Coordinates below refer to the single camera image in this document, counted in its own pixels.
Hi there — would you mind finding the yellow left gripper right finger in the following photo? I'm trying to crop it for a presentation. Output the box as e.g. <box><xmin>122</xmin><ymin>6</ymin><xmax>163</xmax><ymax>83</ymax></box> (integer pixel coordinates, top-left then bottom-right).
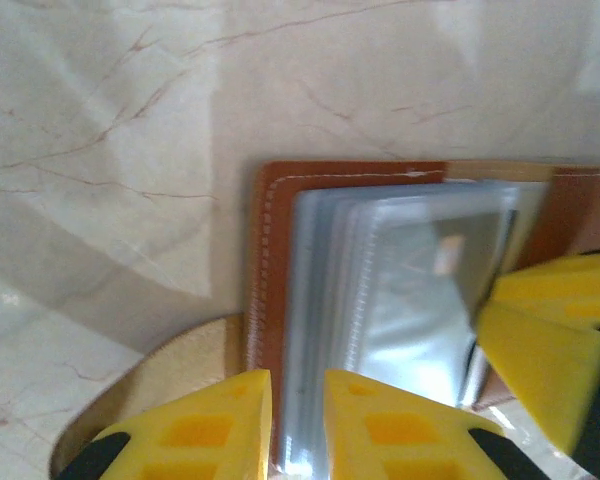
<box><xmin>323</xmin><ymin>368</ymin><xmax>554</xmax><ymax>480</ymax></box>

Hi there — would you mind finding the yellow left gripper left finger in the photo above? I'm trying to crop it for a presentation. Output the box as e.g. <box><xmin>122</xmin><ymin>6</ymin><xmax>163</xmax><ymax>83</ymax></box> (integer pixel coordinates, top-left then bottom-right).
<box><xmin>53</xmin><ymin>368</ymin><xmax>274</xmax><ymax>480</ymax></box>

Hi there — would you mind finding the grey credit card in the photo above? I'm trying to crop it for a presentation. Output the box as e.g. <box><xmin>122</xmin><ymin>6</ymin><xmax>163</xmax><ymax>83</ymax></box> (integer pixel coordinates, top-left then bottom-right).
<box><xmin>364</xmin><ymin>207</ymin><xmax>521</xmax><ymax>406</ymax></box>

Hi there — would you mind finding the brown leather card holder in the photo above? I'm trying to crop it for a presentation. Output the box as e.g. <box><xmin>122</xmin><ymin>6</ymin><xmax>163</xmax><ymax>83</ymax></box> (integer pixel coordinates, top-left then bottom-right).
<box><xmin>48</xmin><ymin>158</ymin><xmax>600</xmax><ymax>480</ymax></box>

